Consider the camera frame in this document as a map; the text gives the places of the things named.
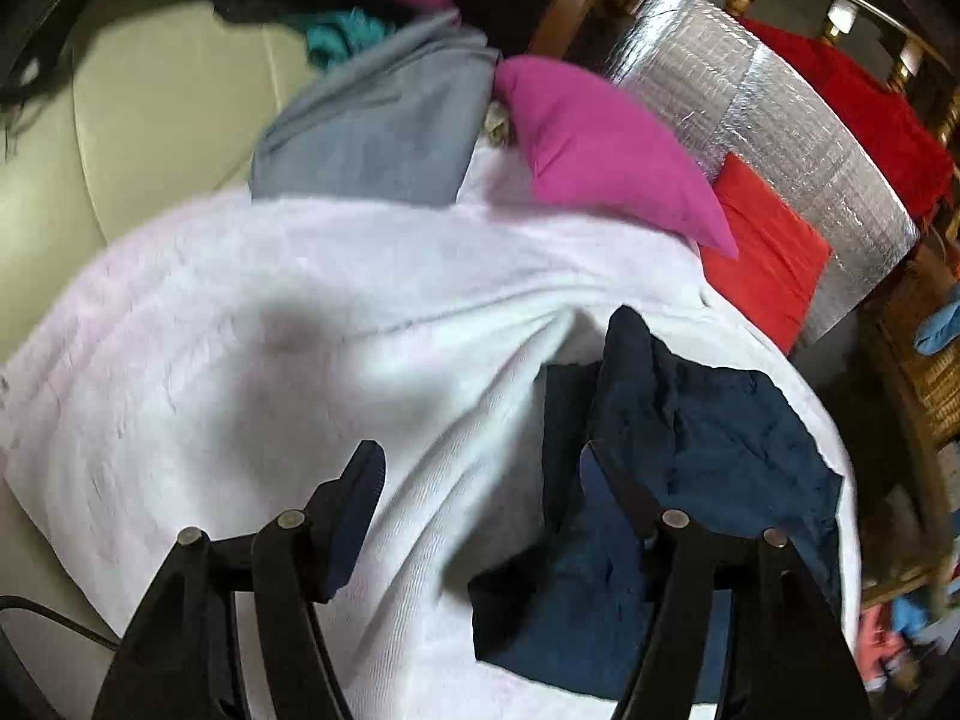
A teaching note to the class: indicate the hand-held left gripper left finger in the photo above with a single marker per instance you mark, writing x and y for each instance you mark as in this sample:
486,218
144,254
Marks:
356,517

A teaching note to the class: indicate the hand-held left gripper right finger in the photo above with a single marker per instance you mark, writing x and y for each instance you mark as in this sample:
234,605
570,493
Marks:
626,496

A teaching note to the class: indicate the navy blue jacket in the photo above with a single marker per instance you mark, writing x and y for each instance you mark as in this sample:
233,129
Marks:
720,450

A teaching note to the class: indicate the pile of colourful clothes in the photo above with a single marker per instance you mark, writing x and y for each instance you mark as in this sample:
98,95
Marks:
896,637

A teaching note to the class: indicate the white fleece blanket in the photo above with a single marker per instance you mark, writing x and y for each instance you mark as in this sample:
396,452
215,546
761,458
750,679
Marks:
300,405

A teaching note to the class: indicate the red garment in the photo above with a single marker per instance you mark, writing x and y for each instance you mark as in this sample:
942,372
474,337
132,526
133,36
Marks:
765,255

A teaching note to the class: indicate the wicker basket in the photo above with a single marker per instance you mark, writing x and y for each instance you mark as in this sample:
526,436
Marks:
926,390

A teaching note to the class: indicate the magenta cloth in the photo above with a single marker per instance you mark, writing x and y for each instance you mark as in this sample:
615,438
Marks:
600,150

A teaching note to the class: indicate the blue cloth item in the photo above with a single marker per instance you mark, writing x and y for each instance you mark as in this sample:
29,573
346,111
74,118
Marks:
939,334

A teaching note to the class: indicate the grey garment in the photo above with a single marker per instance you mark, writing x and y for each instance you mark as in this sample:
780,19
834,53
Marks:
375,127

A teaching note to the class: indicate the silver quilted foil mat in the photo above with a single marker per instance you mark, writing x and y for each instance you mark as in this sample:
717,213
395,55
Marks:
750,97

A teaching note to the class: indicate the cream sofa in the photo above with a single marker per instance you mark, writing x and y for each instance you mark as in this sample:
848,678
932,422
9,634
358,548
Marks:
165,112

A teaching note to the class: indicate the red cloth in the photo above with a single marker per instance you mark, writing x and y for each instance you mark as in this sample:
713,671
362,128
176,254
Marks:
862,112

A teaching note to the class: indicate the teal garment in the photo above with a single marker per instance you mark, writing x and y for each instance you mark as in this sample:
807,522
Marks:
345,34

